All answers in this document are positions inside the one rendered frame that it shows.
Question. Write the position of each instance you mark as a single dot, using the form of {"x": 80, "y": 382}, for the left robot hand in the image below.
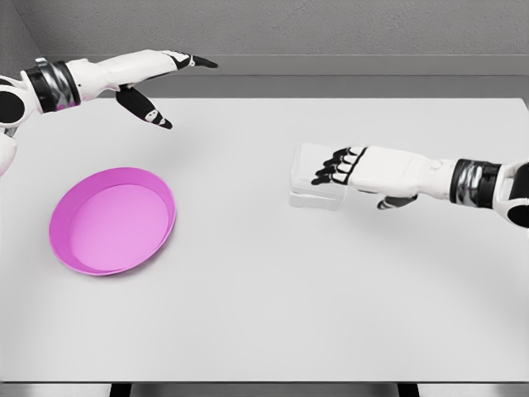
{"x": 136, "y": 66}

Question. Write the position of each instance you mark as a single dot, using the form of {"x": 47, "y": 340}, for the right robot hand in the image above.
{"x": 384, "y": 171}

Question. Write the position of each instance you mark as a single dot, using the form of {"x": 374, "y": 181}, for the clear plastic egg box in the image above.
{"x": 308, "y": 182}

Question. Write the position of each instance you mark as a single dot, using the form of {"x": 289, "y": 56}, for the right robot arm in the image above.
{"x": 483, "y": 184}

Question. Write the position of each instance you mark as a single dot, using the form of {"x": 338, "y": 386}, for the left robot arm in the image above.
{"x": 49, "y": 87}

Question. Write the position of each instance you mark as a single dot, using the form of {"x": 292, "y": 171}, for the pink round plate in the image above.
{"x": 113, "y": 221}

